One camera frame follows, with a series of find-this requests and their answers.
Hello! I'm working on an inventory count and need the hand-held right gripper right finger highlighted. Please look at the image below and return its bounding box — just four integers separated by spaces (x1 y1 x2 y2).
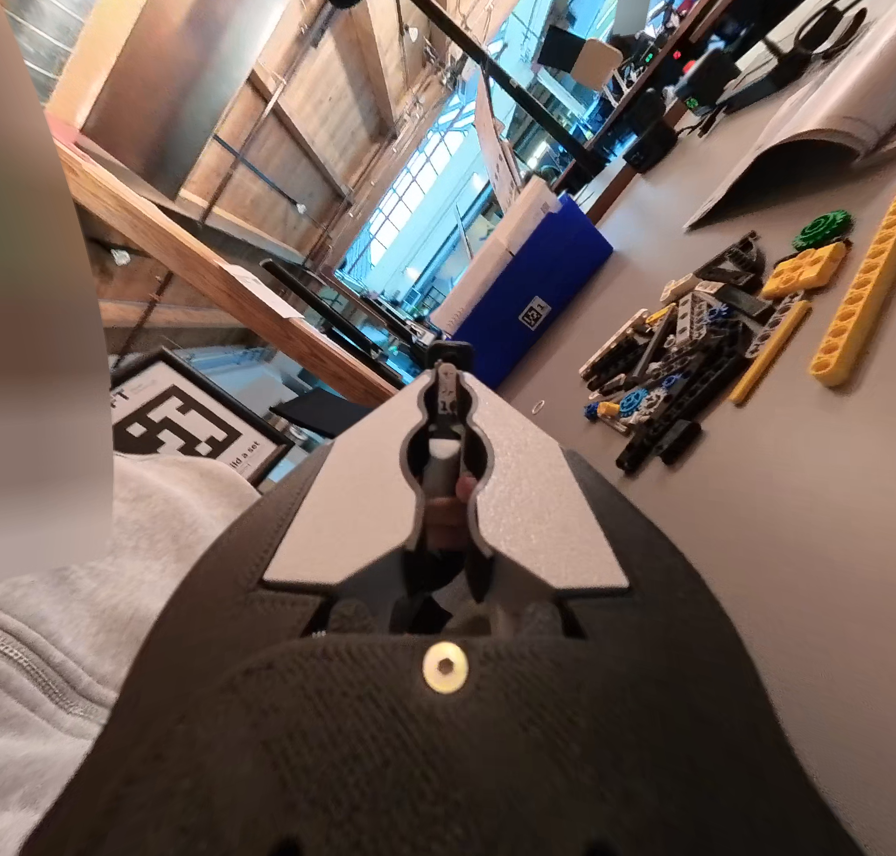
458 372 630 604

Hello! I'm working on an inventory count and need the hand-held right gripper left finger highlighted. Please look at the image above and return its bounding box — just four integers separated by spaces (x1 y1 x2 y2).
261 372 438 619

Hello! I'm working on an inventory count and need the pile of lego pieces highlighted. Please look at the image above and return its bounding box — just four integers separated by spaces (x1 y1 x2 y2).
580 232 813 475

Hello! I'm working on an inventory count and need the thin yellow lego beam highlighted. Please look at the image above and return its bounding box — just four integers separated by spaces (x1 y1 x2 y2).
728 299 813 407

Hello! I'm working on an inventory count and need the yellow lego plate with holes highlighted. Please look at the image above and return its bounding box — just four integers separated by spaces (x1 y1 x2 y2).
759 240 849 300

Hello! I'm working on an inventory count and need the long yellow lego beam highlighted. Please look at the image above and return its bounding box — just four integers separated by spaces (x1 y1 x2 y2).
808 198 896 388

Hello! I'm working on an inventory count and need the green lego gear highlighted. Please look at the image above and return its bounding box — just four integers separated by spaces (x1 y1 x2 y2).
791 209 855 254

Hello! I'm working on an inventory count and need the person's left hand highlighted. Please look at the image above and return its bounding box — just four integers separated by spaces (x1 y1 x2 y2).
427 476 478 552

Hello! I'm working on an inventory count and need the blue storage box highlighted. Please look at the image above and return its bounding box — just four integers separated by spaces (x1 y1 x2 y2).
448 195 615 390

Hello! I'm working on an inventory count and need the grey zip hoodie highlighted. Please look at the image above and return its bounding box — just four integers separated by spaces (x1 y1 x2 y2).
0 450 263 856

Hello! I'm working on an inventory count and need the black speaker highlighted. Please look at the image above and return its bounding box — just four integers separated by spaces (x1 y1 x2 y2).
623 90 680 174

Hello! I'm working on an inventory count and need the black boom pole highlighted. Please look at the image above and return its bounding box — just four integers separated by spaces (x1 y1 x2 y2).
374 0 606 174

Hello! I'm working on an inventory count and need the black monitor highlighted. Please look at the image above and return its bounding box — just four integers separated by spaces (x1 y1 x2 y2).
535 25 596 73

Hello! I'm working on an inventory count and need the tan rounded board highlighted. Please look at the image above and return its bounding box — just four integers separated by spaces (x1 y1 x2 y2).
570 37 625 92

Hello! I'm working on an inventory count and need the open instruction booklet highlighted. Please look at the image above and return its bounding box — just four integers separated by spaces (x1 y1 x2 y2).
682 27 896 233

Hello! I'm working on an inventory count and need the silver ventilation duct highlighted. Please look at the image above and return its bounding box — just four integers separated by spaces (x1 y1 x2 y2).
0 0 123 104

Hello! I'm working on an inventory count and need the black coiled cable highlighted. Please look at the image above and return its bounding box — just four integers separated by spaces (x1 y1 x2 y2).
763 0 896 66

